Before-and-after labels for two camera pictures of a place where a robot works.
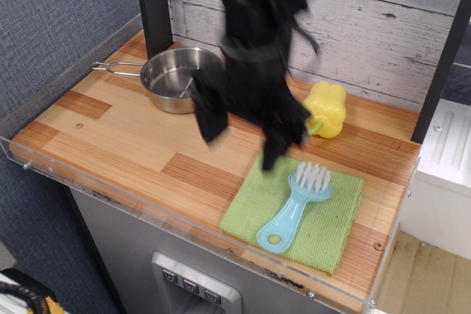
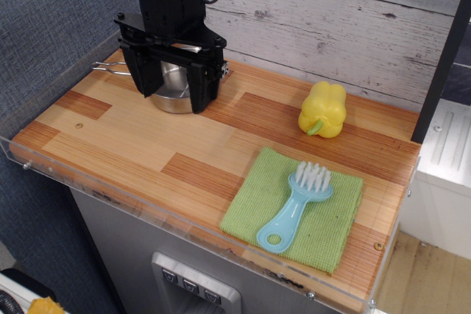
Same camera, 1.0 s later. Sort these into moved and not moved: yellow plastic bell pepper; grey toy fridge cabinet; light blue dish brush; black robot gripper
Moved: black robot gripper
Not moved: light blue dish brush; yellow plastic bell pepper; grey toy fridge cabinet
